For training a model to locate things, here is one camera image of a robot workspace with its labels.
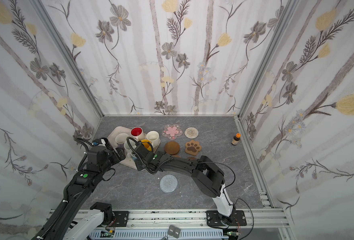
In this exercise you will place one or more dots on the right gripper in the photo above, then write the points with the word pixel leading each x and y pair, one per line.
pixel 139 162

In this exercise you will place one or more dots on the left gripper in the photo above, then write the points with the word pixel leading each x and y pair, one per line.
pixel 118 154

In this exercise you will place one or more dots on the yellow mug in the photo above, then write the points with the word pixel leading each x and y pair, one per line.
pixel 147 144

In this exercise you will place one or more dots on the beige plastic tray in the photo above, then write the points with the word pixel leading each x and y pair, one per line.
pixel 128 160

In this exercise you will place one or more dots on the brown round wooden coaster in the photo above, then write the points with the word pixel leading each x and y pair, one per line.
pixel 172 148

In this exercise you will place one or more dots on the grey blue round coaster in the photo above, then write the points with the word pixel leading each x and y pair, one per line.
pixel 168 183

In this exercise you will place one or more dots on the pink cherry blossom coaster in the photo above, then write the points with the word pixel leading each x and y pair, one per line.
pixel 172 131

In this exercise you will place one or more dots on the brown paw print coaster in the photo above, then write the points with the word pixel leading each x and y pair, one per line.
pixel 193 147

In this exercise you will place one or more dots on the white braided round coaster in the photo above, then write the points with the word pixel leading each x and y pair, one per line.
pixel 191 133

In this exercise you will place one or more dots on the blue mug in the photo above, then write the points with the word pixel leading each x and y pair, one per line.
pixel 133 156

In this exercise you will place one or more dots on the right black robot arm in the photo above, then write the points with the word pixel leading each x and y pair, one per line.
pixel 206 174

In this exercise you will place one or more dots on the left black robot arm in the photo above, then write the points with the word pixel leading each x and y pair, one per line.
pixel 75 194

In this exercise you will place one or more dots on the lavender mug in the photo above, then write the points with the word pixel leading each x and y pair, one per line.
pixel 121 138

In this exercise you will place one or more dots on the red interior white mug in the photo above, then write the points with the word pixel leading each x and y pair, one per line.
pixel 137 133

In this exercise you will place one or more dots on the small brown bottle orange cap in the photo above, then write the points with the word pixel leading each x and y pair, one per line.
pixel 236 139

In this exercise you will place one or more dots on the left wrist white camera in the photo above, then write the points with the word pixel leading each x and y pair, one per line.
pixel 101 141

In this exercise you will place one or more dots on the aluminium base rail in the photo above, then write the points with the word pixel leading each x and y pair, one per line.
pixel 184 224

